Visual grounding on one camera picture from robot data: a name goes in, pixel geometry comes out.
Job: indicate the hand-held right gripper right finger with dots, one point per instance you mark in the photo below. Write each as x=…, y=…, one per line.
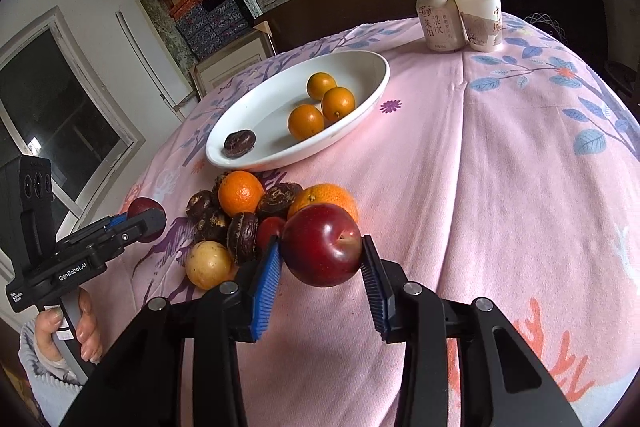
x=375, y=292

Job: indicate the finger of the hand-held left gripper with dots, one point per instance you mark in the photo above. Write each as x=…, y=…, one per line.
x=119, y=221
x=145, y=227

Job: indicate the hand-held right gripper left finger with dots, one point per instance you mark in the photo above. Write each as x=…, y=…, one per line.
x=265, y=292

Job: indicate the yellow round fruit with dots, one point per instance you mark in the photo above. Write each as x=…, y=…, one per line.
x=207, y=264

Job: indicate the small red plum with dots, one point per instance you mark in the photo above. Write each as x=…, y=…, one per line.
x=270, y=227

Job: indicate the large dark red plum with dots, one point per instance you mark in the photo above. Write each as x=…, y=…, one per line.
x=320, y=242

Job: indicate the small mandarin orange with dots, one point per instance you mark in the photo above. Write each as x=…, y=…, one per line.
x=241, y=194

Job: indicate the large mandarin orange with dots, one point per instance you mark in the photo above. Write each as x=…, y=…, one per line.
x=325, y=196

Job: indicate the white oval plate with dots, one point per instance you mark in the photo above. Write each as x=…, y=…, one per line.
x=280, y=92

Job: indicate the person's left forearm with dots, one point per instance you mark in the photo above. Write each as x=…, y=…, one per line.
x=45, y=392

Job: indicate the person's left hand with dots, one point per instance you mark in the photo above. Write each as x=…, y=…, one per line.
x=90, y=332

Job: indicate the white framed window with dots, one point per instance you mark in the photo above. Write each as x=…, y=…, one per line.
x=60, y=107

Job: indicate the pink floral tablecloth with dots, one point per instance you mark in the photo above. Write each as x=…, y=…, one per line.
x=500, y=182

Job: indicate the small smooth orange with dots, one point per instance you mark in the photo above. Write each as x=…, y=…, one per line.
x=306, y=122
x=321, y=85
x=339, y=104

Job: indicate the grey speckled board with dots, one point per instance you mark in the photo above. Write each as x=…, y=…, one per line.
x=165, y=32

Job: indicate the stack of blue patterned boxes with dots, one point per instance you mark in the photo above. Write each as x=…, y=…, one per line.
x=215, y=27

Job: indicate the pale drink can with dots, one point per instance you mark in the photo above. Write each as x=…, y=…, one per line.
x=440, y=24

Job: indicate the dark brown cabinet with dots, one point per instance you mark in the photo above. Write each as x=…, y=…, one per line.
x=325, y=17

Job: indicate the white paper cup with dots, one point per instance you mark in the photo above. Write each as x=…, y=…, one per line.
x=480, y=22

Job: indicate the pale picture frame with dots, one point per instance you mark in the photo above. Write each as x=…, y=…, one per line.
x=235, y=62

